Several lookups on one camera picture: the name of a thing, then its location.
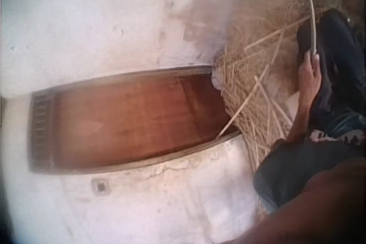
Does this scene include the brown wooden door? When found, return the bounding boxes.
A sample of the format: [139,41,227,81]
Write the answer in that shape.
[27,65,241,174]

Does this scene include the heap of straw and reeds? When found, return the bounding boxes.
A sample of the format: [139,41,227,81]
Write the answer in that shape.
[211,0,352,167]

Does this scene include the pale thin cane strip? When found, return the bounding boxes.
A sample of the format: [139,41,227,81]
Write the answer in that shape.
[304,0,318,56]

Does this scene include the person's left hand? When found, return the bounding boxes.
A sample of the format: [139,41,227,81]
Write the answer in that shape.
[297,50,322,98]

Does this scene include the small square wall plate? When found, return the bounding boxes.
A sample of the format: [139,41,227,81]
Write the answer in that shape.
[90,178,111,197]

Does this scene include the person's legs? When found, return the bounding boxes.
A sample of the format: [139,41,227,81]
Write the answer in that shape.
[295,7,366,142]

